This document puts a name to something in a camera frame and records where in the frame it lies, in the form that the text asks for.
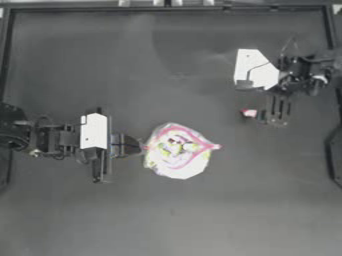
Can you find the red candy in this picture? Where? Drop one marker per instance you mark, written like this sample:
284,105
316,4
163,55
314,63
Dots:
249,113

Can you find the clear bag with pink zip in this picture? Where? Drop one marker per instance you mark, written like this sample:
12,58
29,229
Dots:
178,166

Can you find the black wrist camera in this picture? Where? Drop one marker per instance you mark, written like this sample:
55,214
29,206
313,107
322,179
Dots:
244,85
94,155

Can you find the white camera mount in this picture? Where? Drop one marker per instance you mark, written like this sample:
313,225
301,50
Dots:
262,78
94,131

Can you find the black metal frame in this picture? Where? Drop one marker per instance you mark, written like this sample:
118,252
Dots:
134,7

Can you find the grey metal bracket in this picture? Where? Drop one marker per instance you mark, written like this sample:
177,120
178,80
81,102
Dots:
177,2
158,2
125,2

